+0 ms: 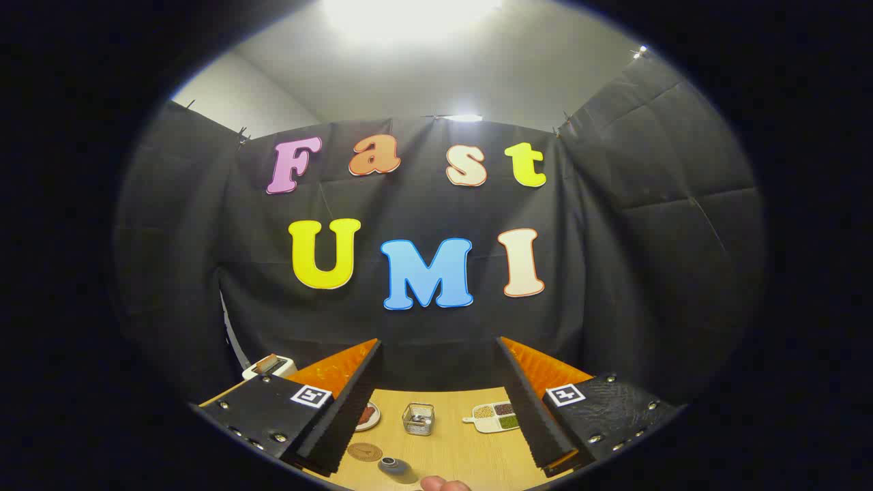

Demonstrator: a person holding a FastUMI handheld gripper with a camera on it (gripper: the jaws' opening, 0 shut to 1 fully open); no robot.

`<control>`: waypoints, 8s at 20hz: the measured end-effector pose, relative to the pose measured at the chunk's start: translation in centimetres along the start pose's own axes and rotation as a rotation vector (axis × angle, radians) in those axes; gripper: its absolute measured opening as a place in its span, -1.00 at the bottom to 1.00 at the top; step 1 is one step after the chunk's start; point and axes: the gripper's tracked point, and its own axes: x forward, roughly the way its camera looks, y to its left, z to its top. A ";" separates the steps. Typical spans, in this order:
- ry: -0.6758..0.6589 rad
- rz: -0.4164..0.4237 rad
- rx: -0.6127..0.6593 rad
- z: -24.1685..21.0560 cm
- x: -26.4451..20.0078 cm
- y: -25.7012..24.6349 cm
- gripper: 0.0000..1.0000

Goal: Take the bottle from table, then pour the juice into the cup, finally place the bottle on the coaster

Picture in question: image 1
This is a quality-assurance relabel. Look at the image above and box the metal wire basket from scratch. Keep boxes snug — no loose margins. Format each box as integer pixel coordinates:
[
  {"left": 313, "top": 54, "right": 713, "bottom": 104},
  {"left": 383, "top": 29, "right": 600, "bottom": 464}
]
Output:
[{"left": 402, "top": 402, "right": 436, "bottom": 437}]

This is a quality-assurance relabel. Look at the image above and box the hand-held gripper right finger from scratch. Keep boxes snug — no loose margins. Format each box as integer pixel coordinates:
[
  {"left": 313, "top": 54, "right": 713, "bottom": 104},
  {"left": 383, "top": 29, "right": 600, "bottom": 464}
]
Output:
[{"left": 496, "top": 336, "right": 685, "bottom": 478}]

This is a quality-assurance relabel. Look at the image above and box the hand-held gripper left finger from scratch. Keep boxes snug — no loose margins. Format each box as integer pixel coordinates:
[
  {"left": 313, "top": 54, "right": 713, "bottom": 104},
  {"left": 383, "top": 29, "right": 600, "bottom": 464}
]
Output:
[{"left": 190, "top": 338, "right": 383, "bottom": 478}]

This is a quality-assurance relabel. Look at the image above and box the wooden table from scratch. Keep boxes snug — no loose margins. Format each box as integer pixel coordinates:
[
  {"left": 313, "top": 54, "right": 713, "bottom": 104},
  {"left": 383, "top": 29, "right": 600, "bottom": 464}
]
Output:
[{"left": 198, "top": 378, "right": 577, "bottom": 491}]

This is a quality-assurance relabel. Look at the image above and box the silver juice bottle green label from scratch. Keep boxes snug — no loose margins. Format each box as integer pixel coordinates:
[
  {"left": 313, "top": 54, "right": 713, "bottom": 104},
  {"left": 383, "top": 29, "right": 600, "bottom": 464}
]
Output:
[{"left": 379, "top": 457, "right": 418, "bottom": 485}]

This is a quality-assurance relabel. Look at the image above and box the white divided dish with beans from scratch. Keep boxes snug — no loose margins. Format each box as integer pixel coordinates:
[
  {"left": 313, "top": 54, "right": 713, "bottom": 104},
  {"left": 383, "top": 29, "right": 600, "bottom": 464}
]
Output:
[{"left": 462, "top": 401, "right": 522, "bottom": 434}]

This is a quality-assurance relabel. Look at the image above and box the white toaster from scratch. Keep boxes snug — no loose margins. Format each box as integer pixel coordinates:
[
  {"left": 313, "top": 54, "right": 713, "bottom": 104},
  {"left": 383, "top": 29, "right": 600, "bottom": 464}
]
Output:
[{"left": 242, "top": 353, "right": 298, "bottom": 381}]

